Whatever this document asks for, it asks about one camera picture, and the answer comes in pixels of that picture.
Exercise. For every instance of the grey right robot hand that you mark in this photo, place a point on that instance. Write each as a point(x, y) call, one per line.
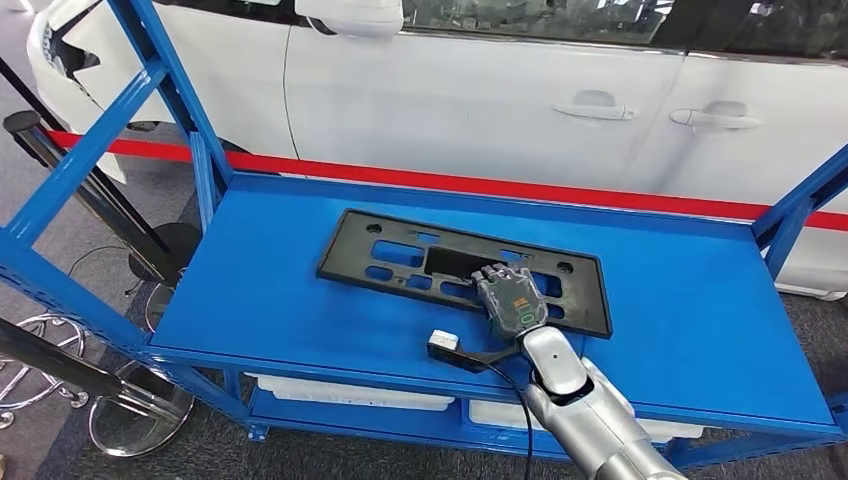
point(513, 301)

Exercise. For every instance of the black plastic plate frame part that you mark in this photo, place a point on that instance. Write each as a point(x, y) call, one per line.
point(341, 262)

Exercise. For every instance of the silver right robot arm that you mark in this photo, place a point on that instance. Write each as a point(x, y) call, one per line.
point(596, 424)

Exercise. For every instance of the blue metal shelf rack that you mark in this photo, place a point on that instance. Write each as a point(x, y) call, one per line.
point(696, 298)

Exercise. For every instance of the white plastic bin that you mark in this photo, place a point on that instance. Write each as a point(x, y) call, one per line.
point(351, 392)
point(497, 414)

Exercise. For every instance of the red barrier belt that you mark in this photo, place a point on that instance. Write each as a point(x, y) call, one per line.
point(464, 182)

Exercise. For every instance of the white car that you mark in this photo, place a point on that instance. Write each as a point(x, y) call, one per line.
point(464, 99)

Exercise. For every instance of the chrome stanchion base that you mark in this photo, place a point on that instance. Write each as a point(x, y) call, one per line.
point(159, 308)

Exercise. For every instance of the chrome stanchion post with base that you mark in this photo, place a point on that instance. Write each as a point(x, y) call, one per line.
point(60, 368)

